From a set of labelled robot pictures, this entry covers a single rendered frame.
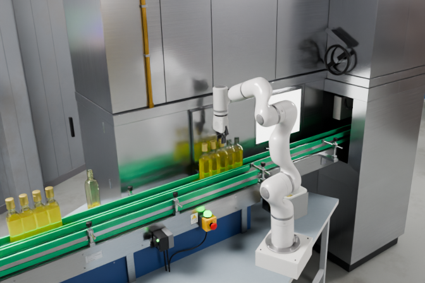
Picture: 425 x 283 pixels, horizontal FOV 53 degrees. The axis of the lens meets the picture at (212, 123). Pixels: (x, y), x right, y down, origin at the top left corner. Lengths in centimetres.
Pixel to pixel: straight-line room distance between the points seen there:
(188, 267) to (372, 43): 177
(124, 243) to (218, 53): 118
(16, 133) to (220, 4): 263
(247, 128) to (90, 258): 125
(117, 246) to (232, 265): 64
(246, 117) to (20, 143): 250
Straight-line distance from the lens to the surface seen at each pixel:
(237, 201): 255
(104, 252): 223
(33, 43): 478
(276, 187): 216
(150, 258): 240
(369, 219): 356
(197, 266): 246
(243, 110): 272
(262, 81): 210
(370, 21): 295
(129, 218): 221
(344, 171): 331
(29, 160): 463
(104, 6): 220
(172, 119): 247
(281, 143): 210
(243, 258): 250
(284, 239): 237
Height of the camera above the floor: 227
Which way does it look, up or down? 20 degrees down
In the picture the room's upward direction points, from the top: 1 degrees counter-clockwise
